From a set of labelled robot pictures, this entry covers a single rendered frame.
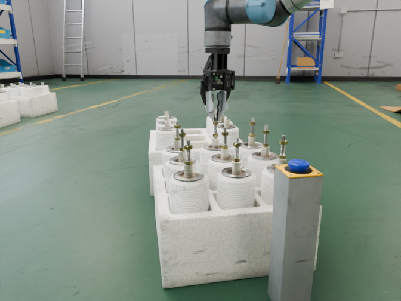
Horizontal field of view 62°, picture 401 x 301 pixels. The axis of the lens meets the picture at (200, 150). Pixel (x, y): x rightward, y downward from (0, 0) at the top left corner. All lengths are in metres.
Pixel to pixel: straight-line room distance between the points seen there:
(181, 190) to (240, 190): 0.14
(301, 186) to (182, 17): 6.95
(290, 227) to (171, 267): 0.30
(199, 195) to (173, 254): 0.15
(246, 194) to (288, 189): 0.18
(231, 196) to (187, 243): 0.15
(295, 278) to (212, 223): 0.21
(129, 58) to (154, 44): 0.66
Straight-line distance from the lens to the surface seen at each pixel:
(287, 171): 0.67
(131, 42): 7.84
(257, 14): 0.90
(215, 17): 0.96
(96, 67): 8.23
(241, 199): 0.81
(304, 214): 0.69
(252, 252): 0.85
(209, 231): 0.79
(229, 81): 0.96
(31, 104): 3.30
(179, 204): 0.79
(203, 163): 1.03
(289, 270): 0.74
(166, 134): 1.28
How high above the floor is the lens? 0.53
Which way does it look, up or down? 16 degrees down
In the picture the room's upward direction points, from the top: straight up
